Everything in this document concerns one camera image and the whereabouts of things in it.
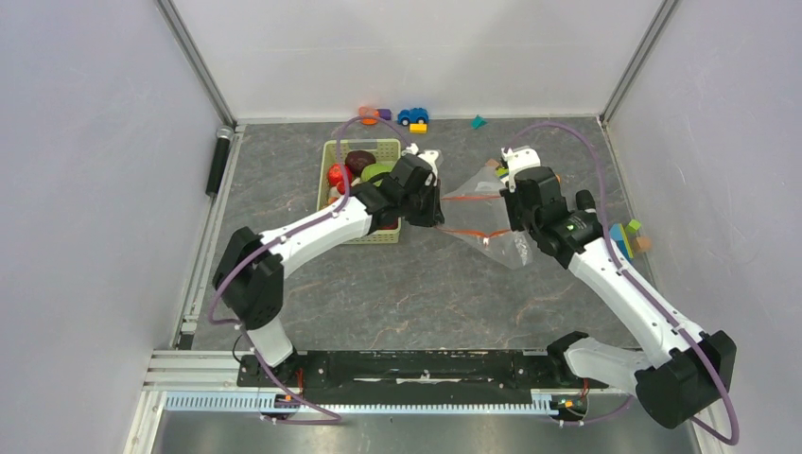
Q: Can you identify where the clear zip top bag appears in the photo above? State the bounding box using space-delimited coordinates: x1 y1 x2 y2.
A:
437 166 533 270

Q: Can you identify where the dark brown mangosteen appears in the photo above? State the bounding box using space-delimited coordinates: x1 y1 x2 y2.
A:
344 149 377 177

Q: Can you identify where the red tomato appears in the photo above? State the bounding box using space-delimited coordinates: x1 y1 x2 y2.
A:
326 164 354 192

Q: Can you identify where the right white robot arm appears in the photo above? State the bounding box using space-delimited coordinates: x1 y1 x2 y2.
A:
501 166 740 444

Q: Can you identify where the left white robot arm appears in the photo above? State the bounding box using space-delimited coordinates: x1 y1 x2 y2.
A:
213 149 444 386

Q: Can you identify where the green cabbage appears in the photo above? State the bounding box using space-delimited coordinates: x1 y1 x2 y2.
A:
360 163 392 187

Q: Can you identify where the black microphone right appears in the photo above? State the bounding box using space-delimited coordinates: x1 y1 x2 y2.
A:
575 189 597 214

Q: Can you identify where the black microphone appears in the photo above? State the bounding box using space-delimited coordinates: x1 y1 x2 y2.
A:
205 126 235 198
575 189 597 214

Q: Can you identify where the blue toy car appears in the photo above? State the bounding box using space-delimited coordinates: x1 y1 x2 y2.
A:
396 108 429 127

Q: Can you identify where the multicolour block stack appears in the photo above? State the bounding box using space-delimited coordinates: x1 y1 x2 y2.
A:
609 223 634 262

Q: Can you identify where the green plastic basket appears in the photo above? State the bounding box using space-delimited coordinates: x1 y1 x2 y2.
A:
316 138 403 245

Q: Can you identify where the teal block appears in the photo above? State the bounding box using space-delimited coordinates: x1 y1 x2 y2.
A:
471 115 487 130

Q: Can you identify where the small green cube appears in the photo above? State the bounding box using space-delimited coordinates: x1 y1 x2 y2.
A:
624 219 642 236

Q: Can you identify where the wooden cube right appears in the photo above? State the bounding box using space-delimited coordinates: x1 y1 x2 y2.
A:
632 236 653 254

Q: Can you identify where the black microphone left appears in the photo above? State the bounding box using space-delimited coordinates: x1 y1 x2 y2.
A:
205 126 235 198

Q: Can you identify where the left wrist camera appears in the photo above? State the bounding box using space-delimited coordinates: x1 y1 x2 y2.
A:
401 143 443 178

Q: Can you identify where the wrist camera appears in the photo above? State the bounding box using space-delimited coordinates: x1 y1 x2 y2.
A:
501 147 541 193
401 143 443 178

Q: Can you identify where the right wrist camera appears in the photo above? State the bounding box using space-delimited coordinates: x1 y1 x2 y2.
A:
501 147 541 193

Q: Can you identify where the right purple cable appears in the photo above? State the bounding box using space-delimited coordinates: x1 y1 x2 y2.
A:
512 120 741 446

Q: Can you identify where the purple cable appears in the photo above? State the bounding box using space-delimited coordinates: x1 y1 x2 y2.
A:
512 120 741 446
207 114 415 426

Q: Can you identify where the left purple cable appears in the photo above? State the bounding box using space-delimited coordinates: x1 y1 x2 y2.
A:
207 114 415 426

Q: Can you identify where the orange ring toy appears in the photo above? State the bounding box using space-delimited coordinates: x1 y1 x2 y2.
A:
357 106 380 126

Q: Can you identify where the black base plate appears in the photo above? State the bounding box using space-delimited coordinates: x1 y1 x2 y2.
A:
236 350 605 405

